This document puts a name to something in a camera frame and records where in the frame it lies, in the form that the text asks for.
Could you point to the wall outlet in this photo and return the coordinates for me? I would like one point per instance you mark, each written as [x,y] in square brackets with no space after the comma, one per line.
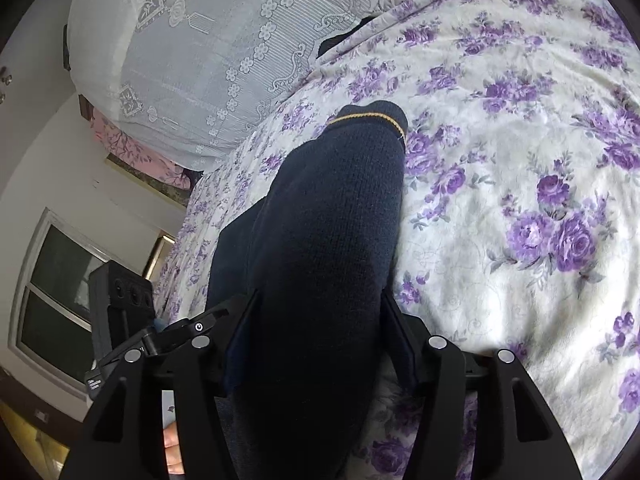
[42,416]

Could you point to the purple floral bed sheet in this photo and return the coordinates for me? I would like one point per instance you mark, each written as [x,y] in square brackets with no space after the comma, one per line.
[500,160]

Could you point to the white lace cloth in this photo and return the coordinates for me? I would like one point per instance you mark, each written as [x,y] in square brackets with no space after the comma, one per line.
[210,50]

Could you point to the person's left hand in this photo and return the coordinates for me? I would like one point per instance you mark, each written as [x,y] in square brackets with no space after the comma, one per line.
[172,447]

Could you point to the pink floral cloth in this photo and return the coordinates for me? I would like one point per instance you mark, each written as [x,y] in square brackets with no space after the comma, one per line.
[132,147]

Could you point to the navy knit sock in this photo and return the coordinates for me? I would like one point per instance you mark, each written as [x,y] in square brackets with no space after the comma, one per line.
[325,260]

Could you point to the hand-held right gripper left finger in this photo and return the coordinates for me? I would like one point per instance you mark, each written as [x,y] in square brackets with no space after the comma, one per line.
[240,355]

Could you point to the white framed window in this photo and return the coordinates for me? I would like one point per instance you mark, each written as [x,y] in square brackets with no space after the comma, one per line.
[55,300]

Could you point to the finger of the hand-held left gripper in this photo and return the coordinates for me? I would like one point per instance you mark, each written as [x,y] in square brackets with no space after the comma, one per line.
[177,335]

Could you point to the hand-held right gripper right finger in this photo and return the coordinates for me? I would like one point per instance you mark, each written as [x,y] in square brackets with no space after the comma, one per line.
[402,350]

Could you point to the navy blue smooth garment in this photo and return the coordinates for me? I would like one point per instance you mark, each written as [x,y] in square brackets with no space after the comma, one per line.
[235,250]

